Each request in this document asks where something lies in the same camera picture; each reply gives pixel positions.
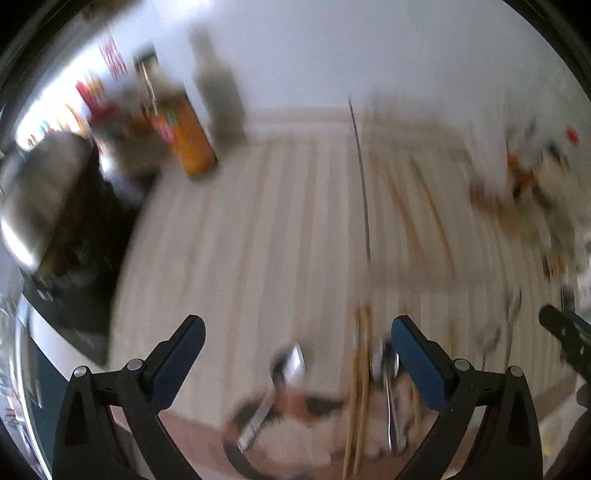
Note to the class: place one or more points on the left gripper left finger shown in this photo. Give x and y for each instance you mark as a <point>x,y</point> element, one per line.
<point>145,387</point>

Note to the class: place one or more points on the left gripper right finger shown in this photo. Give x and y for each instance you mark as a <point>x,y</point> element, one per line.
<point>445,386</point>

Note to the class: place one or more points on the steel spoon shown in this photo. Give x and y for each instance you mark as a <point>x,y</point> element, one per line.
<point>384,369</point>
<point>514,305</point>
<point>488,339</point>
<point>287,369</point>

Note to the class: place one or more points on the black gas stove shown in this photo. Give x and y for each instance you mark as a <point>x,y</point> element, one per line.
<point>73,293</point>

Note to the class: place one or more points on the clear plastic organizer bin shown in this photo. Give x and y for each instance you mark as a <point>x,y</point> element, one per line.
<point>398,128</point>

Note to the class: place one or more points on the striped cat table cloth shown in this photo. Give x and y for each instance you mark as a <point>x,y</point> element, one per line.
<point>270,251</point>

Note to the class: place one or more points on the clear plastic bag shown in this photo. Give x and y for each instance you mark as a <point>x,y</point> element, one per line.
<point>485,137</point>

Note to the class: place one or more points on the steel wok lid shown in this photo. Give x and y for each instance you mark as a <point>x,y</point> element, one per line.
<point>38,193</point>

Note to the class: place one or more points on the soy sauce bottle orange label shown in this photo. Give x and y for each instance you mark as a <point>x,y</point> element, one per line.
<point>170,112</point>

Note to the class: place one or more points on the colourful wall stickers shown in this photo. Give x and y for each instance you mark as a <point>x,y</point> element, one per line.
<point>101,69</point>

